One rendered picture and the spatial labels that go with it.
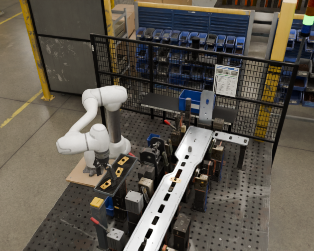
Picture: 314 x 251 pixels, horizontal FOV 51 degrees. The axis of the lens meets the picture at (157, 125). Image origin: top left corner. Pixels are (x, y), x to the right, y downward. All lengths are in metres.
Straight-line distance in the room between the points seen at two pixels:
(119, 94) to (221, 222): 1.19
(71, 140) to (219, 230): 1.27
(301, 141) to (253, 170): 1.74
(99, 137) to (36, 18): 3.22
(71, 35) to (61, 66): 0.55
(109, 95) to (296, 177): 2.51
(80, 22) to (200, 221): 2.98
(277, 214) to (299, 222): 0.21
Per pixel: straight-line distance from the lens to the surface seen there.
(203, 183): 2.35
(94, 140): 1.84
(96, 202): 2.07
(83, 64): 4.73
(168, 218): 2.15
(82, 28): 4.50
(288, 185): 3.96
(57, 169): 4.08
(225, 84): 2.98
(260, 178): 2.92
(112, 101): 2.35
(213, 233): 2.48
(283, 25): 2.75
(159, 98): 3.17
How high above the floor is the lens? 2.71
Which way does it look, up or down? 37 degrees down
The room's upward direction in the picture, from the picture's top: 1 degrees counter-clockwise
